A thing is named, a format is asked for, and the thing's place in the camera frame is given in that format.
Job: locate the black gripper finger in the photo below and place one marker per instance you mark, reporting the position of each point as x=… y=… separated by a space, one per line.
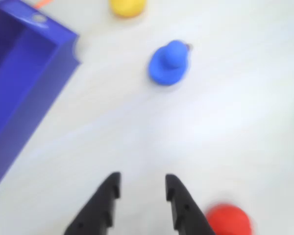
x=95 y=210
x=186 y=215

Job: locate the red rubber duck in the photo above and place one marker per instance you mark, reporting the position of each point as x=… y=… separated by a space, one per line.
x=229 y=220

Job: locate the blue plastic box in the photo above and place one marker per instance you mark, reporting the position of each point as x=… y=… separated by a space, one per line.
x=19 y=80

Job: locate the blue rubber duck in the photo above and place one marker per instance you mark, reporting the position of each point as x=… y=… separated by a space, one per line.
x=167 y=63

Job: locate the yellow rubber duck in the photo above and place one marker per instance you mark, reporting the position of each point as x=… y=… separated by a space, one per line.
x=127 y=7

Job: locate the orange tape strip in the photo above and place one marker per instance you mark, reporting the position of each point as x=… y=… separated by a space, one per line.
x=42 y=3

